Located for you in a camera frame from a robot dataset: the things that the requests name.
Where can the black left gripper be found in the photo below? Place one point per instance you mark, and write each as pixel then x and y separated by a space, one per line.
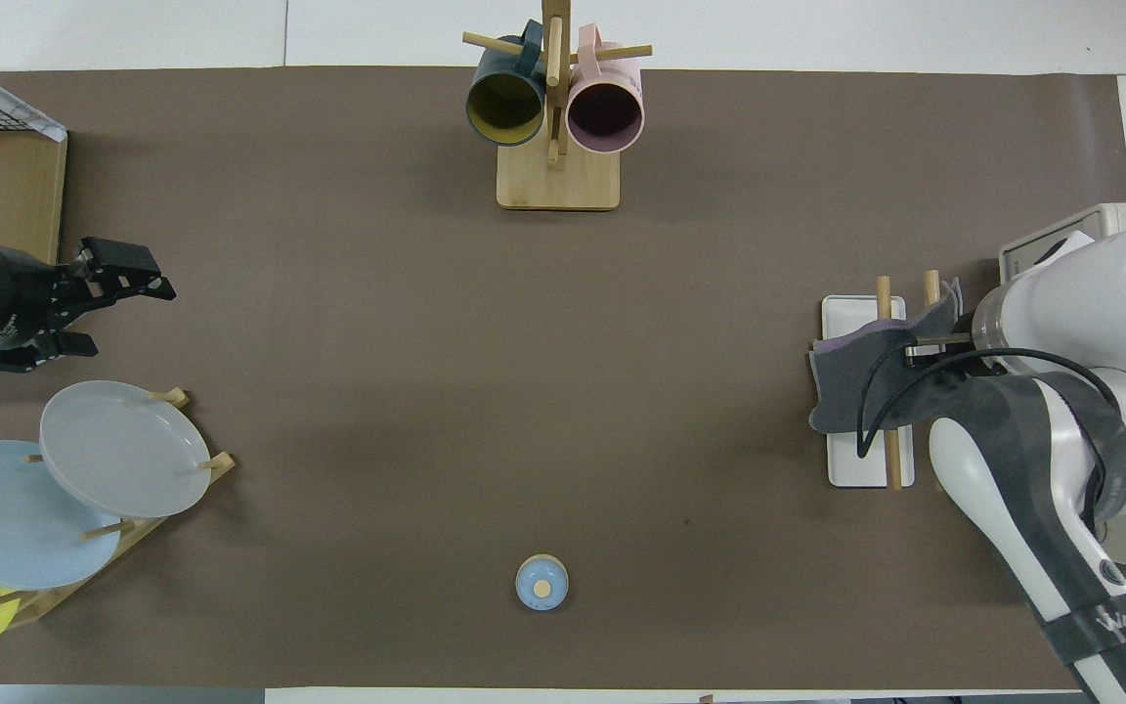
pixel 21 308

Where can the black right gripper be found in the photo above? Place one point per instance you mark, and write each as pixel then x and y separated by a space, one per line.
pixel 920 356

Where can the purple and grey towel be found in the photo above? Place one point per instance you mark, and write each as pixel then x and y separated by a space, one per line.
pixel 842 391

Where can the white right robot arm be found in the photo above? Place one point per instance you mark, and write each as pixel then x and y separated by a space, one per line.
pixel 1061 313

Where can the white towel rack wooden bars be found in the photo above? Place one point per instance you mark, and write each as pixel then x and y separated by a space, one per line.
pixel 846 469

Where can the wooden plate rack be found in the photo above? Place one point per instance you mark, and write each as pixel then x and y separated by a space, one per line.
pixel 221 464

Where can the beige toaster oven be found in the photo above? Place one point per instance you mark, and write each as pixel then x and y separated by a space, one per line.
pixel 1022 259

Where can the grey plate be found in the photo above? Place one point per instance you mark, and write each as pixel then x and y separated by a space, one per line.
pixel 123 450

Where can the light blue plate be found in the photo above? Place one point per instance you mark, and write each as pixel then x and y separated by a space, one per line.
pixel 6 518

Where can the large brown table mat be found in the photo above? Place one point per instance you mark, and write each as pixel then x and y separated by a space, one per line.
pixel 563 391

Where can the pink mug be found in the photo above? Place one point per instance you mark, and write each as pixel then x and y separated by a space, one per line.
pixel 605 112

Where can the wooden mug tree stand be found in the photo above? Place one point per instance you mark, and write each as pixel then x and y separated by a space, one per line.
pixel 558 186

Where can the dark blue mug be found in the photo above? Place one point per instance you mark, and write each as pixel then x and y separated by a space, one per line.
pixel 504 108

